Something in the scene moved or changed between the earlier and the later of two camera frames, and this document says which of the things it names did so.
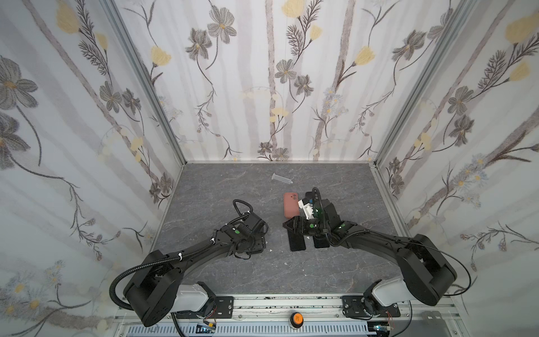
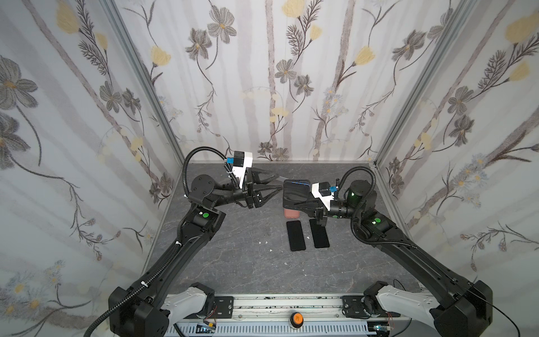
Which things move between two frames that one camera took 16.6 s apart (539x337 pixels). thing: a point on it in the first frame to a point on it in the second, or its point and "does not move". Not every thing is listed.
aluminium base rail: [309, 315] does not move
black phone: [321, 242] does not move
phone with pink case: [297, 241] does not move
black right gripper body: [303, 225] to [318, 210]
